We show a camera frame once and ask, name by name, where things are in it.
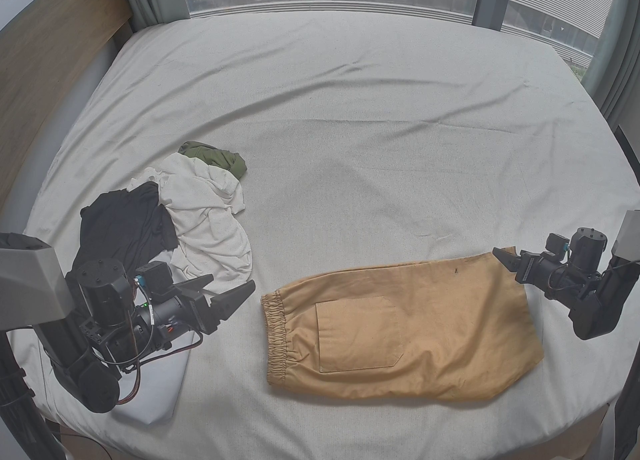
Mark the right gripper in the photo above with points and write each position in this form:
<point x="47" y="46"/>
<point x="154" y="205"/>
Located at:
<point x="537" y="268"/>

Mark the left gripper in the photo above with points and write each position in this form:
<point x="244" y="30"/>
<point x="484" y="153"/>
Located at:
<point x="175" y="318"/>

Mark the tan shorts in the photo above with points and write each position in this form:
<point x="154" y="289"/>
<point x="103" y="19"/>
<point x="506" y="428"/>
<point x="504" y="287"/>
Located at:
<point x="425" y="328"/>

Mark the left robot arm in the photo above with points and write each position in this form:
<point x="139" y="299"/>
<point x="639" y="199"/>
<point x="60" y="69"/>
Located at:
<point x="30" y="288"/>

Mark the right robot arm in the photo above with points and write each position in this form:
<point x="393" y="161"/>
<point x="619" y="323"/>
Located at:
<point x="595" y="308"/>

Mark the bed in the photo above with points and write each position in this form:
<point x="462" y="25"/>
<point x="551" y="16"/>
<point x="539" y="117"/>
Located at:
<point x="380" y="148"/>

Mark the white garment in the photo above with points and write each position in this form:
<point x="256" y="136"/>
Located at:
<point x="210" y="218"/>

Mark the pale grey garment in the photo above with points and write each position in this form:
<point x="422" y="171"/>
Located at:
<point x="160" y="388"/>

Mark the black garment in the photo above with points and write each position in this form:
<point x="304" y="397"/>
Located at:
<point x="125" y="228"/>

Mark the olive green garment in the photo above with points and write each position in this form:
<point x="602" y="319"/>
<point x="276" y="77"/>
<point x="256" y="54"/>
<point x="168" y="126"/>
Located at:
<point x="215" y="155"/>

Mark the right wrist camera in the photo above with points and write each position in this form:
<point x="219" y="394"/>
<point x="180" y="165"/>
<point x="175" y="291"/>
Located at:
<point x="556" y="244"/>

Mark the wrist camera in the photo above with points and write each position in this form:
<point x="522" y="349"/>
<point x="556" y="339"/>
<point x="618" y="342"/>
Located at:
<point x="156" y="278"/>
<point x="556" y="244"/>

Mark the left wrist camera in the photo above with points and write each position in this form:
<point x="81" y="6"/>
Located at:
<point x="156" y="278"/>

